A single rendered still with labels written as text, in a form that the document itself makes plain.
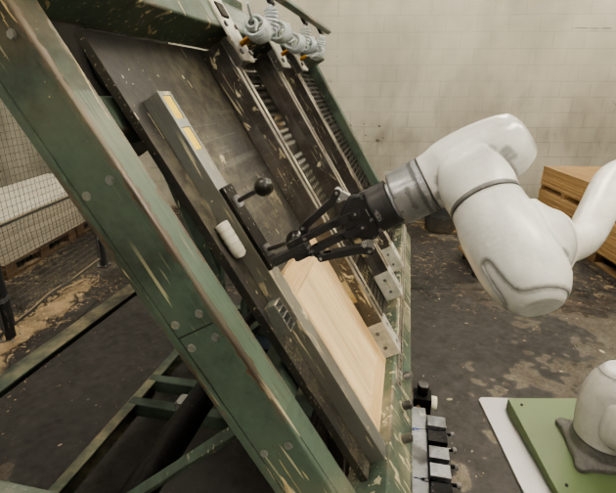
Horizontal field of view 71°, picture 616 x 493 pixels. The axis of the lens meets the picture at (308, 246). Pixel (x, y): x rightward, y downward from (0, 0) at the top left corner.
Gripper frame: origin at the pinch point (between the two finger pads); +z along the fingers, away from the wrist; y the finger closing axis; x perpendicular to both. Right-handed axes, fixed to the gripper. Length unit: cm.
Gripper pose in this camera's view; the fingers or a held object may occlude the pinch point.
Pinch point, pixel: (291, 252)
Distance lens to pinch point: 77.7
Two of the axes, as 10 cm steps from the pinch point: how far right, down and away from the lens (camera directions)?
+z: -8.4, 4.2, 3.5
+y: 5.0, 8.4, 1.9
